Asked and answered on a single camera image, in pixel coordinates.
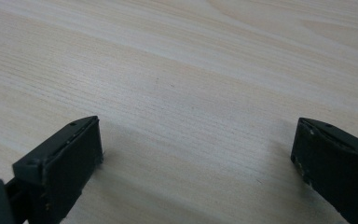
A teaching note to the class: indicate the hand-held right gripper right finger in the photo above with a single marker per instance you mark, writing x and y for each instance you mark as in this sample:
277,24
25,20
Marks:
338,168

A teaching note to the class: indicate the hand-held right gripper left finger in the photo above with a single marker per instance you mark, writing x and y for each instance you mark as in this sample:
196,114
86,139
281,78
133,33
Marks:
65,161

